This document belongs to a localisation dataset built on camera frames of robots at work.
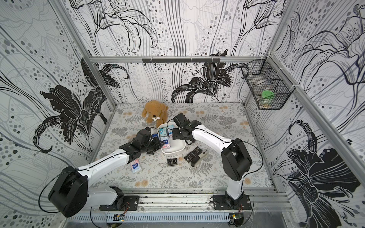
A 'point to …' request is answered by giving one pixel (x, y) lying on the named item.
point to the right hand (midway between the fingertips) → (179, 134)
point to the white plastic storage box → (177, 146)
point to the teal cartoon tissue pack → (163, 131)
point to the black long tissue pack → (193, 154)
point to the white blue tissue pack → (136, 166)
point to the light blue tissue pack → (171, 126)
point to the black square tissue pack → (172, 162)
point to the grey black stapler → (197, 159)
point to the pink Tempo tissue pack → (166, 139)
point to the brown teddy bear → (155, 111)
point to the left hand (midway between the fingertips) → (166, 146)
